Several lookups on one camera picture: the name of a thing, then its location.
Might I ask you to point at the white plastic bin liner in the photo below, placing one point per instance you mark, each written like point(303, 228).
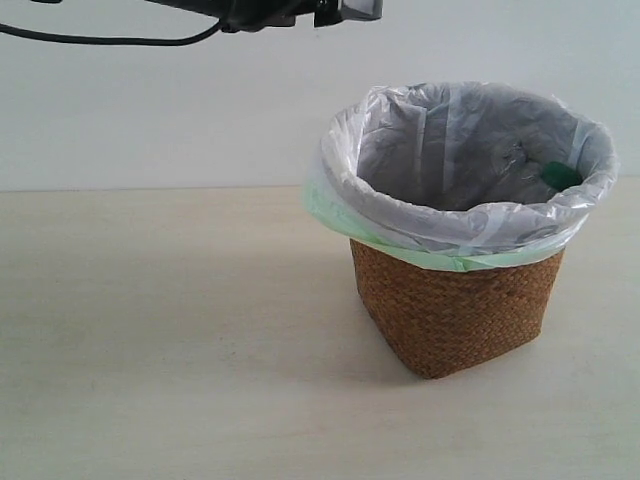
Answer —
point(421, 167)

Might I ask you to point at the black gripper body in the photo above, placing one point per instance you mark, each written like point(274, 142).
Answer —
point(255, 15)

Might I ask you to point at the woven brown waste basket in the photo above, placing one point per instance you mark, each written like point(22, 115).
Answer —
point(438, 322)

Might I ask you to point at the green label water bottle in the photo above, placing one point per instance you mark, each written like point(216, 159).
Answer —
point(530, 181)

